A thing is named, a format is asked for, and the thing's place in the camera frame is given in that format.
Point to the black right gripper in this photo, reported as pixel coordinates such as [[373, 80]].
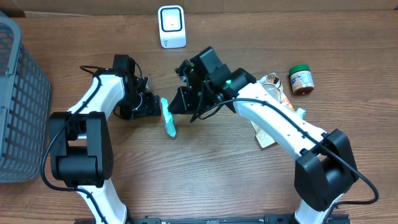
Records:
[[185, 98]]

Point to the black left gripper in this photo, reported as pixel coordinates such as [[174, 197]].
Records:
[[150, 107]]

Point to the light blue wipes pack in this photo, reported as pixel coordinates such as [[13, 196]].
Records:
[[168, 118]]

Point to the beige brown snack bag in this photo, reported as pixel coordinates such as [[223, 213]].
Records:
[[271, 83]]

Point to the green lid seasoning jar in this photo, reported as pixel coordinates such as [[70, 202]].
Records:
[[301, 79]]

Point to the teal tissue pocket pack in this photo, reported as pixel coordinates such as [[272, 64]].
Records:
[[301, 112]]

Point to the orange small snack packet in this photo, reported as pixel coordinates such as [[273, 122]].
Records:
[[285, 101]]

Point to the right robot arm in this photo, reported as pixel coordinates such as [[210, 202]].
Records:
[[325, 167]]

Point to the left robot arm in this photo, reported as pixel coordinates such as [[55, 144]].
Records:
[[80, 150]]

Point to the white barcode scanner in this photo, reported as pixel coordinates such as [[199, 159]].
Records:
[[172, 33]]

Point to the grey plastic mesh basket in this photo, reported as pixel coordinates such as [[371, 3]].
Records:
[[25, 106]]

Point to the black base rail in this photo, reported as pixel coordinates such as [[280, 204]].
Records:
[[267, 219]]

